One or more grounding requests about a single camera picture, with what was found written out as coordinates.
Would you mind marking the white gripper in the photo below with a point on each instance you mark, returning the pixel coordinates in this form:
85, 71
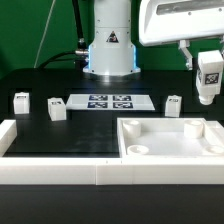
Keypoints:
168, 21

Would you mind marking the white marker sheet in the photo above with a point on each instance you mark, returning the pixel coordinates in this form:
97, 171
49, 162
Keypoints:
109, 102

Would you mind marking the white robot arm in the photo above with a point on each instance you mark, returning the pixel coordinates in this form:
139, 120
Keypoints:
112, 53

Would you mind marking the white U-shaped obstacle fence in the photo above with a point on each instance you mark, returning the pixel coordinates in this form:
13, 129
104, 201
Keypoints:
104, 171

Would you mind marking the white square tabletop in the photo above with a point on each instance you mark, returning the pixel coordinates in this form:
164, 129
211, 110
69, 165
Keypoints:
169, 138

